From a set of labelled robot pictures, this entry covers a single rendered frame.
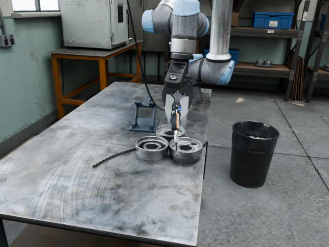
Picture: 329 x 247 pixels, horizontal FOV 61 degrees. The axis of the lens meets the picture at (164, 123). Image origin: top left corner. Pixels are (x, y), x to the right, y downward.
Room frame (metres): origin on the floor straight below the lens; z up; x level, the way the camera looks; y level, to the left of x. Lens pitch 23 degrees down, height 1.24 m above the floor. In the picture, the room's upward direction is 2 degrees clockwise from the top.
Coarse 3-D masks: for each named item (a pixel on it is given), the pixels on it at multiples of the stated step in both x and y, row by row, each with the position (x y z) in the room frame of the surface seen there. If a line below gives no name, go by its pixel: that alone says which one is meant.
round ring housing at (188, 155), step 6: (180, 138) 0.83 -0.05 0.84; (186, 138) 0.84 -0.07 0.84; (192, 138) 0.83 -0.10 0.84; (174, 144) 0.81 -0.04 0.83; (180, 144) 0.81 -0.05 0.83; (186, 144) 0.81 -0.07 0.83; (198, 144) 0.81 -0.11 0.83; (174, 150) 0.75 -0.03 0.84; (180, 150) 0.77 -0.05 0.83; (186, 150) 0.77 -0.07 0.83; (192, 150) 0.77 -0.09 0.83; (198, 150) 0.75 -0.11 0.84; (174, 156) 0.75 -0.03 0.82; (180, 156) 0.74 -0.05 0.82; (186, 156) 0.74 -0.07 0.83; (192, 156) 0.74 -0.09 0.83; (198, 156) 0.75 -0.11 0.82; (186, 162) 0.74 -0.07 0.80
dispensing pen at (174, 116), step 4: (176, 108) 0.83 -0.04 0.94; (176, 112) 0.83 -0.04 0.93; (172, 116) 0.80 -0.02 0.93; (176, 116) 0.80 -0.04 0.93; (172, 120) 0.80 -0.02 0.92; (176, 120) 0.79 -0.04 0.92; (172, 124) 0.79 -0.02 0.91; (176, 124) 0.78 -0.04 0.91; (172, 128) 0.78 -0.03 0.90; (176, 128) 0.78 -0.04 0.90; (176, 132) 0.78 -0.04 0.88; (176, 136) 0.78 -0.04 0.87; (176, 140) 0.77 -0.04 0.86; (176, 144) 0.76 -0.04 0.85; (176, 148) 0.76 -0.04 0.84
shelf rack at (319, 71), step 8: (320, 0) 4.42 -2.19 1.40; (320, 8) 4.32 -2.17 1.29; (328, 8) 3.96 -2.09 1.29; (328, 16) 3.93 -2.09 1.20; (312, 24) 4.46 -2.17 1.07; (328, 24) 3.92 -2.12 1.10; (312, 32) 4.42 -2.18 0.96; (320, 32) 4.10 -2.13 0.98; (328, 32) 3.92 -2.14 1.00; (312, 40) 4.42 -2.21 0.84; (320, 40) 3.97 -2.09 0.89; (320, 48) 3.93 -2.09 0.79; (320, 56) 3.92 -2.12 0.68; (304, 64) 4.42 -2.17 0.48; (304, 72) 4.42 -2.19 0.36; (312, 72) 3.98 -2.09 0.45; (320, 72) 3.99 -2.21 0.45; (328, 72) 4.01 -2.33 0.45; (312, 80) 3.92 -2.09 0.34; (328, 80) 3.90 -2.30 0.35; (304, 88) 4.21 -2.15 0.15; (312, 88) 3.93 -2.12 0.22
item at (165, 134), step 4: (164, 124) 0.94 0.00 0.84; (168, 124) 0.94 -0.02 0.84; (156, 128) 0.90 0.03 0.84; (160, 128) 0.93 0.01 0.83; (164, 128) 0.94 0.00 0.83; (168, 128) 0.93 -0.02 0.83; (184, 128) 0.91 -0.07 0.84; (156, 132) 0.88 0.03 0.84; (164, 132) 0.90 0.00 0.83; (168, 132) 0.91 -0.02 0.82; (172, 132) 0.91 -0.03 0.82; (184, 132) 0.88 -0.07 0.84; (160, 136) 0.86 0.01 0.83; (164, 136) 0.85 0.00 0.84; (168, 136) 0.84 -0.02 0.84; (172, 136) 0.84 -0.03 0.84; (180, 136) 0.85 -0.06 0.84; (184, 136) 0.87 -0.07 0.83; (168, 140) 0.84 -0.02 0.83
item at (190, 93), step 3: (192, 87) 0.81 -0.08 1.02; (189, 90) 0.81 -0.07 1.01; (192, 90) 0.81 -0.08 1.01; (186, 93) 0.81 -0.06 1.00; (189, 93) 0.81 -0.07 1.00; (192, 93) 0.81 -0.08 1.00; (186, 96) 0.81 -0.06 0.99; (189, 96) 0.81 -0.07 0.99; (192, 96) 0.81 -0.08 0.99; (189, 99) 0.81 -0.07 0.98; (192, 99) 0.81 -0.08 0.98; (189, 102) 0.81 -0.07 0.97; (189, 105) 0.81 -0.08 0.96
